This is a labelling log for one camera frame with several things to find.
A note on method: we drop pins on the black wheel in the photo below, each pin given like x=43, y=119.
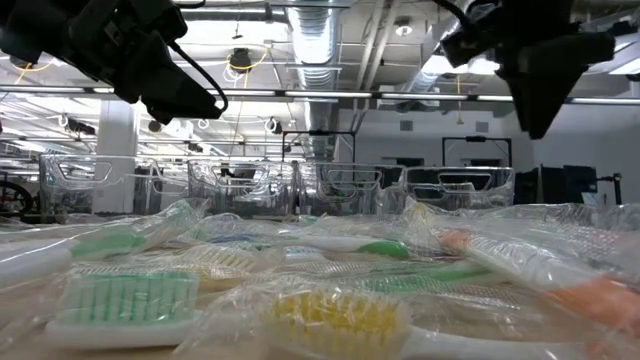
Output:
x=12, y=197

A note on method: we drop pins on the black monitors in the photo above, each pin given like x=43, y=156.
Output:
x=555, y=185

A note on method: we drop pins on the white pillar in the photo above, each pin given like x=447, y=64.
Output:
x=117, y=165

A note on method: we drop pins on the round ceiling lamp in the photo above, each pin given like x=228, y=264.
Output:
x=403, y=26

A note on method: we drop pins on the black stand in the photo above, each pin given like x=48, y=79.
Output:
x=617, y=190

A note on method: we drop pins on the silver round ventilation duct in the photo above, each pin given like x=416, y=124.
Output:
x=312, y=40

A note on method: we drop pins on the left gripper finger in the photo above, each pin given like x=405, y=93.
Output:
x=175, y=85

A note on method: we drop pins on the green white wrapped toothbrush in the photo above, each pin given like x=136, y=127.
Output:
x=105, y=244
x=382, y=248
x=125, y=300

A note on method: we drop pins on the ceiling light panel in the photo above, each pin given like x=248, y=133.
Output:
x=432, y=65

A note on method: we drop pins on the blue white wrapped toothbrush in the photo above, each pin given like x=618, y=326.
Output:
x=235, y=239

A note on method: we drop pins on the long light bar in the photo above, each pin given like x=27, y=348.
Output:
x=325, y=93

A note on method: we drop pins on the silver slanted ventilation duct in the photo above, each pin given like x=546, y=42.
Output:
x=422, y=82

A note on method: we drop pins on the clear plastic bin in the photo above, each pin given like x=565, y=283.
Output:
x=350, y=187
x=240, y=185
x=460, y=187
x=90, y=180

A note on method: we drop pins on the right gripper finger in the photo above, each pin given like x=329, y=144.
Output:
x=540, y=95

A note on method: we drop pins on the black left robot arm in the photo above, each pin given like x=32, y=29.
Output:
x=30, y=25

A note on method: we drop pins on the black frame rig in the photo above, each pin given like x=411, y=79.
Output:
x=475, y=139

